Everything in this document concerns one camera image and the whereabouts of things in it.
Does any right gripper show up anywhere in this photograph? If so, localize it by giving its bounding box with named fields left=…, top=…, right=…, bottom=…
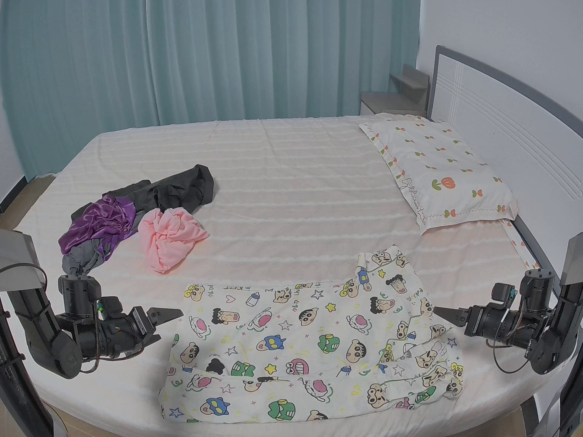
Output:
left=434, top=304, right=503, bottom=338

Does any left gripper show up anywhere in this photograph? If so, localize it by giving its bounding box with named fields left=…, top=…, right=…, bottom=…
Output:
left=114, top=308, right=185, bottom=350

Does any white printed pyjama top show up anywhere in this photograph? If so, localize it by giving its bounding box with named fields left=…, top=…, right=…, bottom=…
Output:
left=159, top=244, right=466, bottom=423

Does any bed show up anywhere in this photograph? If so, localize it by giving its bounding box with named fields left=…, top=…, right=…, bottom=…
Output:
left=9, top=45, right=583, bottom=437

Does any pink garment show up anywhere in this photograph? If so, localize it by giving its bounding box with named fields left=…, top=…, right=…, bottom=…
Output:
left=138, top=208, right=209, bottom=273

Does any dark grey garment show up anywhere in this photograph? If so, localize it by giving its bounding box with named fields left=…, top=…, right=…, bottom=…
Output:
left=61, top=179, right=152, bottom=279

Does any purple garment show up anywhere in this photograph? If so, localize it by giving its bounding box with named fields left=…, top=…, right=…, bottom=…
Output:
left=58, top=196, right=137, bottom=263

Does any black garment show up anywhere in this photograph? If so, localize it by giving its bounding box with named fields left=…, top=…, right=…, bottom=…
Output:
left=132, top=164, right=215, bottom=214

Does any white printed pillow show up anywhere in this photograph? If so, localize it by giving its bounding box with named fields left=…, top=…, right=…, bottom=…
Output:
left=359, top=113, right=520, bottom=236

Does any grey bedside table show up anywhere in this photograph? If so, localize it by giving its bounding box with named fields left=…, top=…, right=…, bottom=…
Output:
left=361, top=64, right=430, bottom=116

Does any blue-green curtain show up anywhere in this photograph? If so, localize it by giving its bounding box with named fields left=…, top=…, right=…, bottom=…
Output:
left=0, top=0, right=160, bottom=182
left=147, top=0, right=422, bottom=122

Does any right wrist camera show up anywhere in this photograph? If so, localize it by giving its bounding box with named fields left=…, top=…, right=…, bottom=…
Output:
left=491, top=283, right=518, bottom=310

